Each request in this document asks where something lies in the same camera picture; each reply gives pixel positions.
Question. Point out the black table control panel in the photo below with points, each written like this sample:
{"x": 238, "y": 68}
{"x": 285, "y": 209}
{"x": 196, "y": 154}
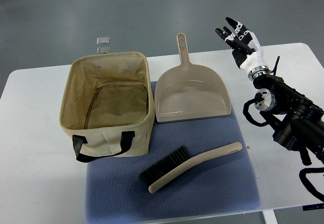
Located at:
{"x": 313, "y": 207}

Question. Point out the beige hand broom black bristles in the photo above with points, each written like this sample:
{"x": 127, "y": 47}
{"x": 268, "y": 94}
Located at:
{"x": 179, "y": 161}

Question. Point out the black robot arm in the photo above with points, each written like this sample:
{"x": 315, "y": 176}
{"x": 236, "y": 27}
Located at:
{"x": 295, "y": 119}

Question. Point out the lower metal floor plate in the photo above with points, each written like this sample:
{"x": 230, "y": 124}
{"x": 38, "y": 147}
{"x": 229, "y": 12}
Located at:
{"x": 103, "y": 50}

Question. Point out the beige fabric bag black handle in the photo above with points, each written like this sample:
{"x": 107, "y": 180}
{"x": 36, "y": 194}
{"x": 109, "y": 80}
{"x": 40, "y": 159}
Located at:
{"x": 107, "y": 107}

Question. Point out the beige plastic dustpan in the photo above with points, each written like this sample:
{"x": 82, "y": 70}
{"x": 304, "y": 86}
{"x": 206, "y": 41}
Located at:
{"x": 190, "y": 91}

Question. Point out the white table leg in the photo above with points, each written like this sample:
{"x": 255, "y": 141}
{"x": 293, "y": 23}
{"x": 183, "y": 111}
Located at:
{"x": 269, "y": 217}

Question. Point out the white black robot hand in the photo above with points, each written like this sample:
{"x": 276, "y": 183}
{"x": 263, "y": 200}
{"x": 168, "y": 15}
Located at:
{"x": 246, "y": 49}

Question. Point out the blue mesh mat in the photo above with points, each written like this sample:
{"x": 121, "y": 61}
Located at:
{"x": 114, "y": 193}

